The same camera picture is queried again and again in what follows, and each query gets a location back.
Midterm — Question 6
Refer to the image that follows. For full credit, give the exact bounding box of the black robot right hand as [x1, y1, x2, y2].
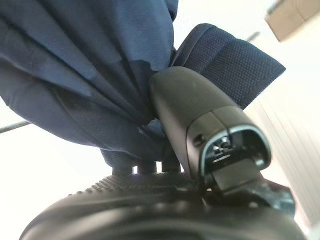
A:
[19, 66, 308, 240]

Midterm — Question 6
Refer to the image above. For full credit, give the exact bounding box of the navy blue garment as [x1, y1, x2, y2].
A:
[0, 0, 287, 161]

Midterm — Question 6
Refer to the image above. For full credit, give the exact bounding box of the sheer white curtain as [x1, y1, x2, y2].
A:
[246, 94, 320, 231]

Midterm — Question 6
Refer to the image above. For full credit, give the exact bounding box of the brown wooden nightstand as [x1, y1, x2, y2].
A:
[264, 0, 320, 43]

